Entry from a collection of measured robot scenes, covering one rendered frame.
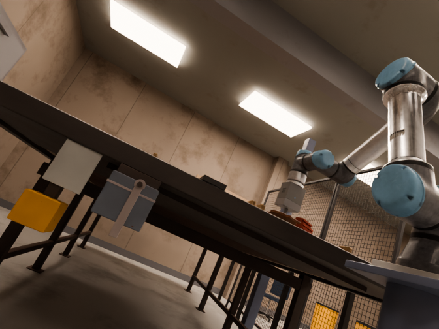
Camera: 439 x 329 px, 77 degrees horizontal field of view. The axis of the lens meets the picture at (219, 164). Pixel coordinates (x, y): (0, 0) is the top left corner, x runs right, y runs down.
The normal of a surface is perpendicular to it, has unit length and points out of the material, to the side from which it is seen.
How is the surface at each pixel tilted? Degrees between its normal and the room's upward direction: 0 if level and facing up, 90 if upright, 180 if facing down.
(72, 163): 90
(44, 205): 90
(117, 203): 90
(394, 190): 98
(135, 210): 90
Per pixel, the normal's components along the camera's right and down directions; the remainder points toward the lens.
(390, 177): -0.88, -0.34
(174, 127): 0.34, -0.15
